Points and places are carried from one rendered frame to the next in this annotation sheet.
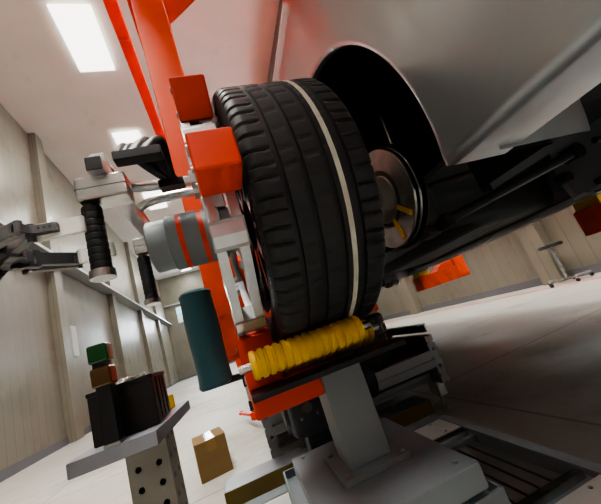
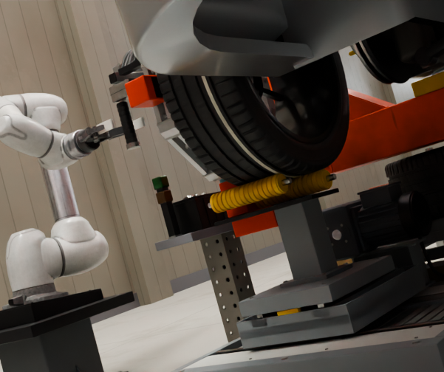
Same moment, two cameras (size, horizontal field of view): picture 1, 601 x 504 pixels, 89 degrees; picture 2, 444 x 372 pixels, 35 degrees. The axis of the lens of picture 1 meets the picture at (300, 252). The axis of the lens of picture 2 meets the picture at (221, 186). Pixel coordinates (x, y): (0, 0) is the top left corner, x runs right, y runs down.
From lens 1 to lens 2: 162 cm
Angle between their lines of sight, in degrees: 53
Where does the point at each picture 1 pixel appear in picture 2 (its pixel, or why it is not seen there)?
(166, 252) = not seen: hidden behind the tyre
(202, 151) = (132, 95)
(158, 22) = not seen: outside the picture
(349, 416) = (292, 244)
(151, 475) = (217, 261)
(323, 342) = (250, 193)
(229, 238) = (168, 132)
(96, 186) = (118, 91)
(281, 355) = (225, 199)
